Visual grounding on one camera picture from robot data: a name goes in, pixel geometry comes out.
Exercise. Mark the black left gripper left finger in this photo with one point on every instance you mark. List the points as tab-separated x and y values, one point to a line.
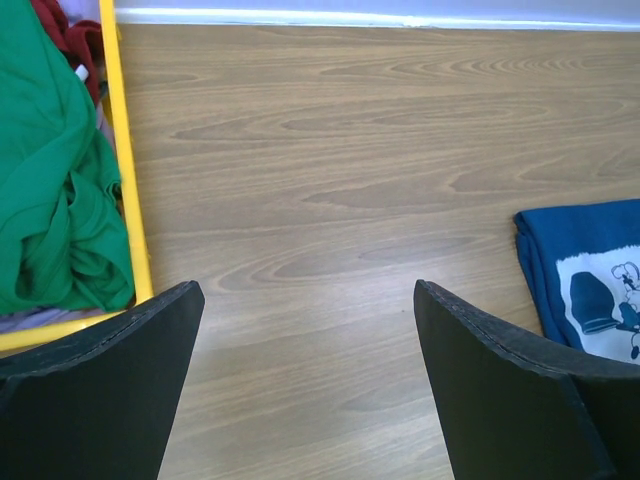
100	403

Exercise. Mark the yellow plastic bin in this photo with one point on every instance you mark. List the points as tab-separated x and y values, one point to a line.
12	343

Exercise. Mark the blue t shirt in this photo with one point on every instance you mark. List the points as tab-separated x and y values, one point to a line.
581	264

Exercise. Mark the green t shirt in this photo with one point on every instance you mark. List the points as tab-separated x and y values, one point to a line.
50	190

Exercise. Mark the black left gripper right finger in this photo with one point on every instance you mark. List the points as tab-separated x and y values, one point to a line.
515	405

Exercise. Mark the red t shirt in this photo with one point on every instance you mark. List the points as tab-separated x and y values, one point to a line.
81	43

